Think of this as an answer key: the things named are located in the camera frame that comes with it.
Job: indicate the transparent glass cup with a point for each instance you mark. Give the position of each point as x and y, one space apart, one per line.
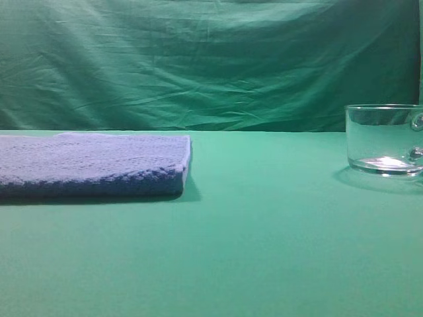
384 139

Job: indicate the green cloth backdrop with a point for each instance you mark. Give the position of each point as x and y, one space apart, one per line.
205 65

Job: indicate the folded blue towel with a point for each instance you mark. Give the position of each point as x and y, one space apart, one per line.
93 164

